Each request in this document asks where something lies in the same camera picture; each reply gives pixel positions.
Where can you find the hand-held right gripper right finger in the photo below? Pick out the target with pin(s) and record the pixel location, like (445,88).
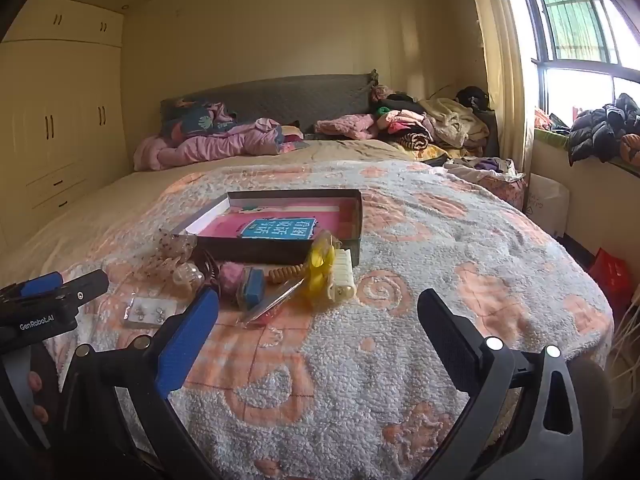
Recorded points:
(450,332)

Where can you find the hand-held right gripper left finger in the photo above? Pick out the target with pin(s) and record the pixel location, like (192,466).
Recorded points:
(190,335)

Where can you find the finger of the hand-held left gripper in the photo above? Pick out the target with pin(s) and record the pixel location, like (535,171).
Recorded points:
(85,287)
(37,285)

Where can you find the dark red hair comb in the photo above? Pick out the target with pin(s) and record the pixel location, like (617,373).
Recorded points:
(209,270)

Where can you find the blue hair clip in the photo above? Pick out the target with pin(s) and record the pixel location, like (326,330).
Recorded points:
(254,287)

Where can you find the shallow cardboard box pink bottom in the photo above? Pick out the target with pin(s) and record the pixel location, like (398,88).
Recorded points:
(280,252)

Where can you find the yellow tape rolls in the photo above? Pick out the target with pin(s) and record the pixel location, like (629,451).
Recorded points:
(320,265)

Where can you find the person's left hand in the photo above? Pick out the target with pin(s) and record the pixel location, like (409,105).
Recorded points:
(36,381)

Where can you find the earrings on clear card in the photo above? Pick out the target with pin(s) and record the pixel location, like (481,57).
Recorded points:
(150,311)

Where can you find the bed with beige sheet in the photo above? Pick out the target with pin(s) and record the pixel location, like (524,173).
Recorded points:
(100,200)

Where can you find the white hair clip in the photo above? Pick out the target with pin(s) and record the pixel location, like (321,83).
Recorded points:
(341,272)

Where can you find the white paper bag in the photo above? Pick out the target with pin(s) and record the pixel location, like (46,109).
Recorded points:
(547,205)

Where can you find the cream built-in wardrobe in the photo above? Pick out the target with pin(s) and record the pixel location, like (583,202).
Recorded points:
(55,125)

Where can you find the crumpled clothes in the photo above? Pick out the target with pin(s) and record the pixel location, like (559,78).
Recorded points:
(485,169)

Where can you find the red bag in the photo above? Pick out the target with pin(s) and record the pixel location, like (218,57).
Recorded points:
(612,277)

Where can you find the pink quilt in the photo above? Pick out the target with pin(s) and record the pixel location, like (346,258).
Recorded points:
(210,147)

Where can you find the dark blue patterned pillow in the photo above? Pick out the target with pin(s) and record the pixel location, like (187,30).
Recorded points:
(192,120)

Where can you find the pile of clothes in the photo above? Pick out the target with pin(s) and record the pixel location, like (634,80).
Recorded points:
(445,120)

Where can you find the colourful folded cloth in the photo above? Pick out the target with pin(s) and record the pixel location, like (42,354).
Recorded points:
(292,140)

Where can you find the pink knitted garment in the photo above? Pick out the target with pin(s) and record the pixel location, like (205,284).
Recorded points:
(347,126)

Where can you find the black bag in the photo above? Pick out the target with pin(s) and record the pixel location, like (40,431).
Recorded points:
(472,97)

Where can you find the black puffer jacket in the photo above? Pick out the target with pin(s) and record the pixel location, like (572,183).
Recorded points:
(597,132)

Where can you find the grey quilted headboard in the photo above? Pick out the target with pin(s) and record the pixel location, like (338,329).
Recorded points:
(300,97)

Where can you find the cream curtain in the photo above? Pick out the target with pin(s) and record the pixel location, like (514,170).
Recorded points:
(505,75)

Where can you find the window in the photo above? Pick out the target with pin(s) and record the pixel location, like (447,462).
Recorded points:
(575,20)

